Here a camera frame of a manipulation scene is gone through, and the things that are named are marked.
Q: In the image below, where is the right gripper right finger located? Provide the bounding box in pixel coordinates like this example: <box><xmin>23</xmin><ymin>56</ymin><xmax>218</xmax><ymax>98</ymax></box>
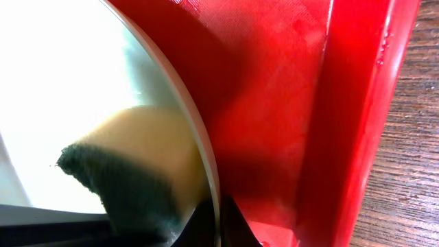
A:
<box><xmin>220</xmin><ymin>196</ymin><xmax>261</xmax><ymax>247</ymax></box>

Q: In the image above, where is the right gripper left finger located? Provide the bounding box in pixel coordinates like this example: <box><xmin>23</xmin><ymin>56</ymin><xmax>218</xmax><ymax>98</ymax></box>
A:
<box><xmin>171</xmin><ymin>199</ymin><xmax>215</xmax><ymax>247</ymax></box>

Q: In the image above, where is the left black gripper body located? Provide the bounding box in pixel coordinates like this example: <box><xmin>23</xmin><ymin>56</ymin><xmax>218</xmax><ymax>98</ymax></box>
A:
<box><xmin>1</xmin><ymin>204</ymin><xmax>163</xmax><ymax>246</ymax></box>

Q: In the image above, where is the green yellow sponge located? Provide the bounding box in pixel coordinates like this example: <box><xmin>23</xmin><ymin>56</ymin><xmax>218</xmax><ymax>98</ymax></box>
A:
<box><xmin>57</xmin><ymin>106</ymin><xmax>210</xmax><ymax>243</ymax></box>

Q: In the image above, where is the pale green plate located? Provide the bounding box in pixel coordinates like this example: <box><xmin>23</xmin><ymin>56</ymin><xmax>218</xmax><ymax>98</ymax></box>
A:
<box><xmin>0</xmin><ymin>0</ymin><xmax>221</xmax><ymax>247</ymax></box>

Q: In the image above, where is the red plastic tray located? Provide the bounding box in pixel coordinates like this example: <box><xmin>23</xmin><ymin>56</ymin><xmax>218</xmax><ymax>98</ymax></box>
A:
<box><xmin>112</xmin><ymin>0</ymin><xmax>419</xmax><ymax>246</ymax></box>

